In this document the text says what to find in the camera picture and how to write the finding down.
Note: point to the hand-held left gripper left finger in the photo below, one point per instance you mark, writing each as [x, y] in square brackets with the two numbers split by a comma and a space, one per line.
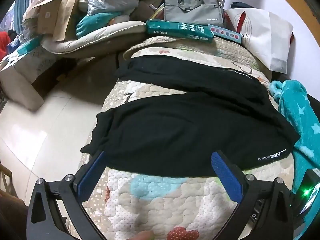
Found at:
[91, 175]

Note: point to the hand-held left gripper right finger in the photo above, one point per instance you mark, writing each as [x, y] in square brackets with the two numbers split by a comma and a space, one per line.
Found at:
[225, 175]

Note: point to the black pants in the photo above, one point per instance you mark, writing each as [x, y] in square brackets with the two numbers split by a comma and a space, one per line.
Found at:
[175, 130]

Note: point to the person's left hand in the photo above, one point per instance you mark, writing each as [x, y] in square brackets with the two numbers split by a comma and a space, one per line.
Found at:
[142, 236]

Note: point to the patterned quilted blanket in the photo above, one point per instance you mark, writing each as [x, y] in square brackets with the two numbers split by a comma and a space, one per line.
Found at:
[175, 205]

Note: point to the wooden chair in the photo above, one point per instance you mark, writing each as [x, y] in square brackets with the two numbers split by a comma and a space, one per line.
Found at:
[7, 180]

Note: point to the teal star fleece blanket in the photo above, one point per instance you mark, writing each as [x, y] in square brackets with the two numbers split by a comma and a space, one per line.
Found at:
[297, 115]

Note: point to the beige cushion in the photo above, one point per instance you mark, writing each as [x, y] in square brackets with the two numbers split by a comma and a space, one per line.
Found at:
[100, 37]

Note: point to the light blue dotted box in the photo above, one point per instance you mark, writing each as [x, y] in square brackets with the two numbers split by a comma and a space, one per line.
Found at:
[225, 33]

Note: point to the teal packet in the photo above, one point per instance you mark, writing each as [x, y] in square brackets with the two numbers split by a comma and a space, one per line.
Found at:
[30, 46]

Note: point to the white paper bag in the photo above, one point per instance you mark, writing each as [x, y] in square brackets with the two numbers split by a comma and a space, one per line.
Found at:
[265, 37]

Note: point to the teal cloth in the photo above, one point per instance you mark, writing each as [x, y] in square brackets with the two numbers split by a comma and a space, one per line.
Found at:
[92, 23]

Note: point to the green paper ream pack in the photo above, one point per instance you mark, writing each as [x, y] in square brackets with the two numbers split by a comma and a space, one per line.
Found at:
[175, 28]

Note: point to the red cloth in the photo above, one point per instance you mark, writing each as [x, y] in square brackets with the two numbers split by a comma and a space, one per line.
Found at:
[4, 42]

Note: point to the grey laptop bag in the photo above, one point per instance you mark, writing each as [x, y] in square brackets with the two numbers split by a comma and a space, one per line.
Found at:
[192, 12]

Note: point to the cardboard box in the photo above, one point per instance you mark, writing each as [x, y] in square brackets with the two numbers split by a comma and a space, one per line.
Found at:
[47, 12]

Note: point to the dark blue cloth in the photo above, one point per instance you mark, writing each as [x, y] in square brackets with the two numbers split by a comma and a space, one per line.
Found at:
[241, 5]

